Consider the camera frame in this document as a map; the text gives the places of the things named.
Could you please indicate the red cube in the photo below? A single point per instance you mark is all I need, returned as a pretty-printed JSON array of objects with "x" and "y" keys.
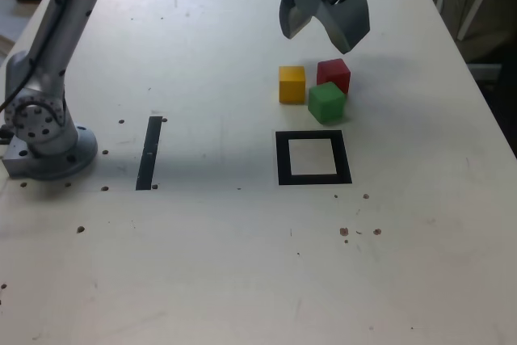
[{"x": 333, "y": 72}]

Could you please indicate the black tape square outline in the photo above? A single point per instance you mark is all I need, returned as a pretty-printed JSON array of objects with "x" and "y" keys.
[{"x": 282, "y": 159}]

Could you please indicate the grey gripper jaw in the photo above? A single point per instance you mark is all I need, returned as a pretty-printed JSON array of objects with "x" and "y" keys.
[
  {"x": 288, "y": 9},
  {"x": 351, "y": 22}
]

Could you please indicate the black tape strip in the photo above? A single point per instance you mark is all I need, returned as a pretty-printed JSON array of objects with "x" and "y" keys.
[{"x": 147, "y": 159}]

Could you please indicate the green cube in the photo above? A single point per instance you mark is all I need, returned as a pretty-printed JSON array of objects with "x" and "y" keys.
[{"x": 326, "y": 102}]

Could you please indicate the yellow cube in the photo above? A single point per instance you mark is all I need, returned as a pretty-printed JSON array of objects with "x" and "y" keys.
[{"x": 291, "y": 86}]

